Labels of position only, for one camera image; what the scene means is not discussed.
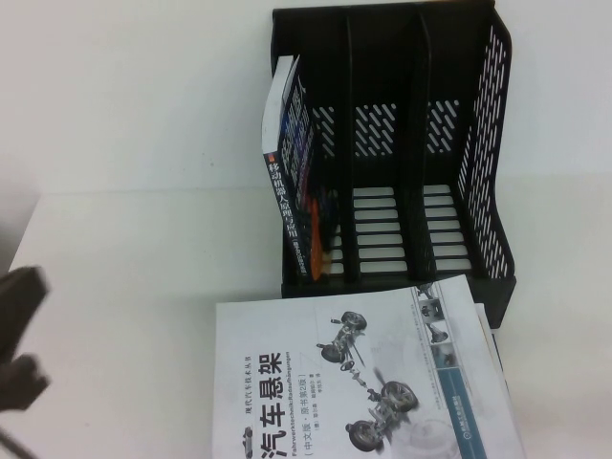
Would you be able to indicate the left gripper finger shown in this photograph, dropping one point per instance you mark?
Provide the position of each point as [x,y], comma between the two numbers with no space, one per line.
[24,378]
[21,306]

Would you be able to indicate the dark mobile robot book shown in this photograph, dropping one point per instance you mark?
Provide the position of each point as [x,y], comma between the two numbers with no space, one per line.
[287,191]

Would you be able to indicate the white car suspension book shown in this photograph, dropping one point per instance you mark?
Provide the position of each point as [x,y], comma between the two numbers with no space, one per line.
[287,334]

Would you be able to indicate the black plastic book stand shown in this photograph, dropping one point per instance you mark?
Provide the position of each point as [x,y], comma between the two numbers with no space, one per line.
[382,72]

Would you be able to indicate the thin white book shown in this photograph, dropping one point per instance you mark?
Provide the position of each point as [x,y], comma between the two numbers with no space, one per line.
[499,358]

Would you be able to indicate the white books stack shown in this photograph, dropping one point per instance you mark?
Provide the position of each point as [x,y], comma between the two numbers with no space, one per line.
[482,318]

